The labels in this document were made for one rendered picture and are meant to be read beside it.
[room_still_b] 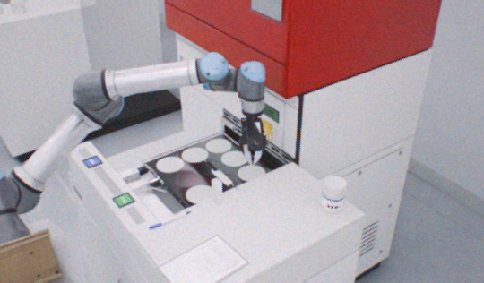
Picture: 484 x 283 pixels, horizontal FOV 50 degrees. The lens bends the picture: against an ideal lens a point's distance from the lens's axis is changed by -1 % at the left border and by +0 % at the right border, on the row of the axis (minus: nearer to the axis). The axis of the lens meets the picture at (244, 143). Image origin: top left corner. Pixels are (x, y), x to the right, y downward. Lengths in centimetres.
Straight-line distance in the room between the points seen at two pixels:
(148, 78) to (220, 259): 55
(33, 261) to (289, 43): 98
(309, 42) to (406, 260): 161
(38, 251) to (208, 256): 50
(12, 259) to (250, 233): 68
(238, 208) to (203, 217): 11
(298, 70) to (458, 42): 158
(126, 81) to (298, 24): 53
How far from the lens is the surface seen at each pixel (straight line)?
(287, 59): 161
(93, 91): 156
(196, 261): 145
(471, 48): 305
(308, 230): 155
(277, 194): 167
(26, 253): 161
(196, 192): 179
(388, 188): 241
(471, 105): 314
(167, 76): 151
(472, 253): 308
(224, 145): 202
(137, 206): 166
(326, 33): 168
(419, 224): 316
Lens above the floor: 201
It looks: 33 degrees down
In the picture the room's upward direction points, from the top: straight up
